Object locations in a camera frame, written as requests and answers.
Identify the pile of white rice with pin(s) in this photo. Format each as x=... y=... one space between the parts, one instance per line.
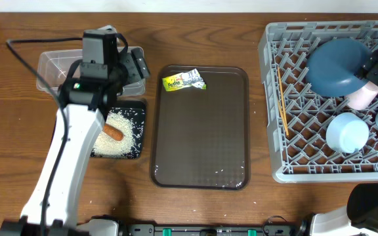
x=131 y=122

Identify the dark blue plate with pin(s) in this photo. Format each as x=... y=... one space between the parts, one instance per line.
x=332 y=67

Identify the yellow snack wrapper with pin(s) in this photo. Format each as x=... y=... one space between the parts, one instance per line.
x=184 y=80

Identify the grey dishwasher rack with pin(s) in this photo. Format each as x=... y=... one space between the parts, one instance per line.
x=305 y=156

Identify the black plastic tray bin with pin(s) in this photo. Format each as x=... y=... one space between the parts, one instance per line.
x=84 y=127

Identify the light blue small bowl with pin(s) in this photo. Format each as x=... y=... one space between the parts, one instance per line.
x=347 y=133

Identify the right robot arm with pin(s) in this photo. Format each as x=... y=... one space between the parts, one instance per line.
x=360 y=215

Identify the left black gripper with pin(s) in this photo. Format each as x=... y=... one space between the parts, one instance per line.
x=135 y=66

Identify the brown serving tray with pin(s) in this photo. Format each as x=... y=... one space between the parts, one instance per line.
x=201 y=137

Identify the clear plastic bin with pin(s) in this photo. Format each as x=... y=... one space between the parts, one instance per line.
x=54 y=65

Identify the orange carrot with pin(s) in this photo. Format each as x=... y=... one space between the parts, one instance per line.
x=113 y=133

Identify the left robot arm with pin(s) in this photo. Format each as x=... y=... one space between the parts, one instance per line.
x=84 y=98

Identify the pink white cup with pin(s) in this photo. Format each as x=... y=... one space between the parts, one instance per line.
x=363 y=97

